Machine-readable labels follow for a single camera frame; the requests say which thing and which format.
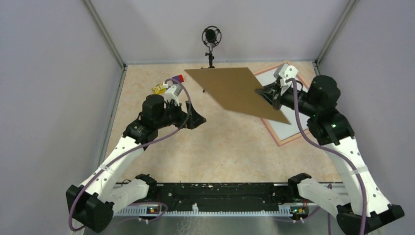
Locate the purple red toy block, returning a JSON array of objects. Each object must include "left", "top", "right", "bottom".
[{"left": 172, "top": 74, "right": 184, "bottom": 83}]

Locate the brown cardboard backing board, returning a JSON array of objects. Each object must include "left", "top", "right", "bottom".
[{"left": 185, "top": 67, "right": 290, "bottom": 124}]

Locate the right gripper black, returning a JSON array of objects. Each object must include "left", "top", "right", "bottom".
[{"left": 255, "top": 79, "right": 318, "bottom": 117}]

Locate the pink wooden picture frame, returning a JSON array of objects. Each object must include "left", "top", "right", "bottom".
[{"left": 253, "top": 60, "right": 313, "bottom": 147}]

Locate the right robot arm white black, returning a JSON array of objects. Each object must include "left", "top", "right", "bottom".
[{"left": 256, "top": 75, "right": 405, "bottom": 235}]

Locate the black microphone on tripod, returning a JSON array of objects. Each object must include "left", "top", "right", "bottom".
[{"left": 202, "top": 25, "right": 222, "bottom": 69}]

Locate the yellow owl toy block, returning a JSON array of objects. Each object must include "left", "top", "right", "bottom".
[{"left": 151, "top": 84, "right": 166, "bottom": 94}]

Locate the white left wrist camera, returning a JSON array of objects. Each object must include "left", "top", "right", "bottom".
[{"left": 162, "top": 83, "right": 183, "bottom": 106}]

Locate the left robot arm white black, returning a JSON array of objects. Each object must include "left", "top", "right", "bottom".
[{"left": 66, "top": 94, "right": 206, "bottom": 233}]

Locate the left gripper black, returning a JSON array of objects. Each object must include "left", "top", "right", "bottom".
[{"left": 155, "top": 99, "right": 206, "bottom": 129}]

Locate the blue landscape photo print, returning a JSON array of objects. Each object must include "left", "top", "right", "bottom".
[{"left": 254, "top": 69, "right": 309, "bottom": 142}]

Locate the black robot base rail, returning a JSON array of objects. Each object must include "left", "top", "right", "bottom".
[{"left": 137, "top": 183, "right": 311, "bottom": 214}]

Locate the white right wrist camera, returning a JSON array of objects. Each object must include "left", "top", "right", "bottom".
[{"left": 274, "top": 63, "right": 299, "bottom": 88}]

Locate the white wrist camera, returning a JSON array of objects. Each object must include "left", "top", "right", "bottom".
[
  {"left": 274, "top": 63, "right": 299, "bottom": 88},
  {"left": 162, "top": 83, "right": 183, "bottom": 106}
]

